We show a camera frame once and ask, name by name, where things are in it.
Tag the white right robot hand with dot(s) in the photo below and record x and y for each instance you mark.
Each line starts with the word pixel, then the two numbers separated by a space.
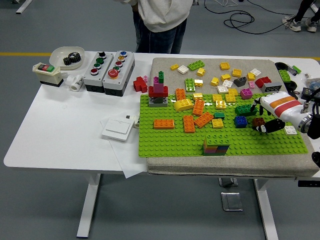
pixel 280 105

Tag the dark green long brick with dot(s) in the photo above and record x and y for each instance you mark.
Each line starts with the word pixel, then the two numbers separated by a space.
pixel 242 110

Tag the blue square brick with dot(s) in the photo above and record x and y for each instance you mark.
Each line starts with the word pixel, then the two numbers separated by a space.
pixel 240 121

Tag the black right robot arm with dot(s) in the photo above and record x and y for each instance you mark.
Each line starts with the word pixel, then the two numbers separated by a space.
pixel 315 127

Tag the grey brick with holes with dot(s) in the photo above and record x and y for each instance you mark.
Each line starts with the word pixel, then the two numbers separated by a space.
pixel 271 88

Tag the white flat tile brick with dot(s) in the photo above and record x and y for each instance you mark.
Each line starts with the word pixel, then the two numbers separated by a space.
pixel 183 69
pixel 228 83
pixel 222 89
pixel 255 71
pixel 290 130

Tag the brown square brick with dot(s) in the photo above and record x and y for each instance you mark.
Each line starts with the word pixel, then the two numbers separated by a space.
pixel 257 121

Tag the red stepped brick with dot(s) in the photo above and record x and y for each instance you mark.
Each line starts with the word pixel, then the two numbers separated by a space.
pixel 262 82

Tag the lime green medium brick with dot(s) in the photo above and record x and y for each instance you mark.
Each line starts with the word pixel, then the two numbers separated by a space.
pixel 284 75
pixel 190 85

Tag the small light pink brick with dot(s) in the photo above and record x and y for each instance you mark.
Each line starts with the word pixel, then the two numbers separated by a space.
pixel 145 78
pixel 251 85

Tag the magenta pink square brick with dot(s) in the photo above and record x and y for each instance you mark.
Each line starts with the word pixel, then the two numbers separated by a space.
pixel 246 93

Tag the dark grey slope brick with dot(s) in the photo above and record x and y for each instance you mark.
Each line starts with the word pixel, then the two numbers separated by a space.
pixel 240 82

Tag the glossy yellow square brick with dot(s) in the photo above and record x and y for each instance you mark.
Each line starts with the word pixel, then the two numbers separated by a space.
pixel 220 105

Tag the small dark green brick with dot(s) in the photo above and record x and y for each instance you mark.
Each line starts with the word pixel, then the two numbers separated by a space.
pixel 219 115

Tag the orange long brick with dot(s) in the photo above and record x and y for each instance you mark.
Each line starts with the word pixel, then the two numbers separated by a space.
pixel 198 107
pixel 163 124
pixel 203 120
pixel 188 123

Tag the multicolour brick stack lime top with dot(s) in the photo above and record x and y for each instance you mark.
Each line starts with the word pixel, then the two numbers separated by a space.
pixel 216 150

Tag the pale yellow square brick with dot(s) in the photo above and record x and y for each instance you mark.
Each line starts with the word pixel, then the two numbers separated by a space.
pixel 198 83

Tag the lime green long brick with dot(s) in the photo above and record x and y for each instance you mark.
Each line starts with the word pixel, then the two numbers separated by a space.
pixel 195 65

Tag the yellow curved brick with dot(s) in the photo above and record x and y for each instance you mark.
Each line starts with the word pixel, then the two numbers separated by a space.
pixel 182 105

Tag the small yellow brick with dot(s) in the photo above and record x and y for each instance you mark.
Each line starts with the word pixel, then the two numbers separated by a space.
pixel 174 67

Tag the dark green narrow brick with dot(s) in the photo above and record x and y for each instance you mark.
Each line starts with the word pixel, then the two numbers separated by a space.
pixel 161 77

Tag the pink tall brick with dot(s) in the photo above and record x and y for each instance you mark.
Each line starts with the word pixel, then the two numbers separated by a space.
pixel 157 87

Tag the grey arch brick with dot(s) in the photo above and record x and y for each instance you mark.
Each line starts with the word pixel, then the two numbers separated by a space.
pixel 152 103

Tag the red wide brick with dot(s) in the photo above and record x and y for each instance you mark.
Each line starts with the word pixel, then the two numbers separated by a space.
pixel 151 91

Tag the red cross-shaped brick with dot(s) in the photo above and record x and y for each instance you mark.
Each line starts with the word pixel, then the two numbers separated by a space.
pixel 138 85

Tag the small black part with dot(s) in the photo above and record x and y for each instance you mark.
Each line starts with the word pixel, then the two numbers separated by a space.
pixel 294 94

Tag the dark circuit board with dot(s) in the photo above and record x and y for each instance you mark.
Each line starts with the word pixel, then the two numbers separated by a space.
pixel 306 93

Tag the silver metal clip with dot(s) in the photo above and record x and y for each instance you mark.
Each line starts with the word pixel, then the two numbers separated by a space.
pixel 290 69

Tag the clear bag of blue parts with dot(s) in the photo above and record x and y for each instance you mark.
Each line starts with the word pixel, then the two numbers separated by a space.
pixel 313 83

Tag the small lime green piece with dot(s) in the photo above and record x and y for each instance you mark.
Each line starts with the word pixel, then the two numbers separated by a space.
pixel 296 68

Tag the person with white sneakers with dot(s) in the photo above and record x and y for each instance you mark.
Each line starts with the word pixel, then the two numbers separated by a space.
pixel 296 25

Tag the black table control panel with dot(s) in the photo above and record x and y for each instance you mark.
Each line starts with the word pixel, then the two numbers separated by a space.
pixel 308 183

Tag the white furniture foot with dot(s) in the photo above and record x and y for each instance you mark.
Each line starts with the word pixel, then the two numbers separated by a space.
pixel 315 6
pixel 25 6

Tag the metal floor socket box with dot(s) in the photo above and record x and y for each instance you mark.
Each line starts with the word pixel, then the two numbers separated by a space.
pixel 231 201

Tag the white table leg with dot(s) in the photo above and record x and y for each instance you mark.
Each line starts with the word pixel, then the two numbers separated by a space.
pixel 267 212
pixel 90 200

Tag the grey-brown mat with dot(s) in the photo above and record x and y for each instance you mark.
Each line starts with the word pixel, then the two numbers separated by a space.
pixel 175 165

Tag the lime green studded baseplate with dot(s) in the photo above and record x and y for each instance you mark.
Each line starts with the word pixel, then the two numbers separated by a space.
pixel 162 145

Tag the grey furniture foot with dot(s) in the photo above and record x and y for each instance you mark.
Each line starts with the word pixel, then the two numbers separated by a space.
pixel 195 2

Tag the grey emergency-stop control box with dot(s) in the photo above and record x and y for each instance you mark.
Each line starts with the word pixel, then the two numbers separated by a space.
pixel 122 80

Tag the white paper sheet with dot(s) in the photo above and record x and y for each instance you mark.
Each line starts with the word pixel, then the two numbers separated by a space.
pixel 130 162

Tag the grey four-button control box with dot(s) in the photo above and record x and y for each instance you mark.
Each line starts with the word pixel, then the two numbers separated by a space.
pixel 93 80

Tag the white pipe tee fitting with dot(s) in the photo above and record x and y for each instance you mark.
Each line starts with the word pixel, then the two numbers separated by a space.
pixel 77 83

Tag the black metal gear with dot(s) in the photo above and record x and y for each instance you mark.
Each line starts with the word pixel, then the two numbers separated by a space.
pixel 75 57
pixel 68 60

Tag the white plastic bowl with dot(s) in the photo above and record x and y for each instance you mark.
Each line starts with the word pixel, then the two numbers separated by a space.
pixel 57 53

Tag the white wall switch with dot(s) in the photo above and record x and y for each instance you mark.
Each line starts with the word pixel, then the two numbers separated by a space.
pixel 116 128

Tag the beige red-green switch box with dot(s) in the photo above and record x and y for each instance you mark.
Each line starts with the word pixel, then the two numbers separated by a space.
pixel 47 77

